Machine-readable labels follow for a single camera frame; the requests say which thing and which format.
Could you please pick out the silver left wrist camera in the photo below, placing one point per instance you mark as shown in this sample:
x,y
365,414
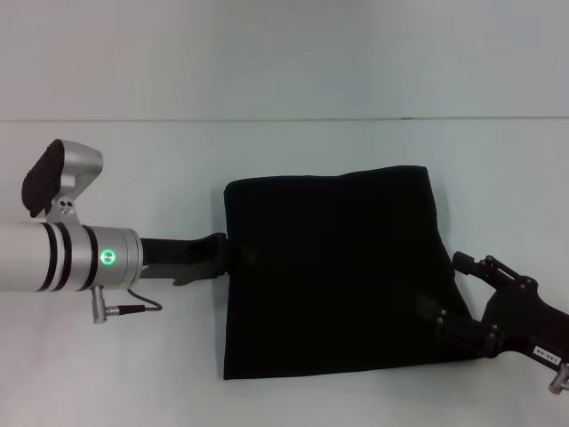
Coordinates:
x,y
58,178

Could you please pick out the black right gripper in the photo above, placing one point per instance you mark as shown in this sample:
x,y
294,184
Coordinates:
x,y
529,320

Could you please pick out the black T-shirt with white print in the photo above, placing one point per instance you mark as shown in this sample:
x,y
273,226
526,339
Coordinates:
x,y
333,267

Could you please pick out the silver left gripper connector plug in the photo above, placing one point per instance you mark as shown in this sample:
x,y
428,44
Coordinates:
x,y
100,307

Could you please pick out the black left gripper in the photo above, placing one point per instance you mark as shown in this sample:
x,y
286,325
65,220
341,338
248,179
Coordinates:
x,y
173,260

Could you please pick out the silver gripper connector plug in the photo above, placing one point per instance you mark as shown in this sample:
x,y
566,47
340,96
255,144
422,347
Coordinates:
x,y
561,378
100,307

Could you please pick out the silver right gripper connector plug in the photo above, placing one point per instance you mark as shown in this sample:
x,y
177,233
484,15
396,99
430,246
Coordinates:
x,y
561,378

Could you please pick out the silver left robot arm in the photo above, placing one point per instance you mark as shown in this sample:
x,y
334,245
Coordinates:
x,y
66,258

